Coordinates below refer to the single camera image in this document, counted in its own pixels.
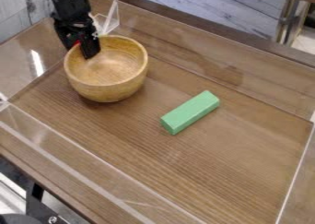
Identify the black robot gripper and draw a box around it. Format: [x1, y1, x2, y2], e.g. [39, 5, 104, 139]
[52, 11, 102, 59]

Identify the light brown wooden bowl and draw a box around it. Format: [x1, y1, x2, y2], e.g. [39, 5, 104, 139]
[64, 35, 150, 102]

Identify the green rectangular foam stick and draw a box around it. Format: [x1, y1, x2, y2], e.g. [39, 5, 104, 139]
[160, 90, 220, 135]

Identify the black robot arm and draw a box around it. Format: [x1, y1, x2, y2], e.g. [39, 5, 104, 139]
[52, 0, 102, 59]

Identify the metal table leg background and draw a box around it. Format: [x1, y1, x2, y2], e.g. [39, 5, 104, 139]
[275, 0, 310, 46]

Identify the black table leg bracket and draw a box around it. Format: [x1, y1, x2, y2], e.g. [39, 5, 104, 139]
[26, 183, 70, 224]

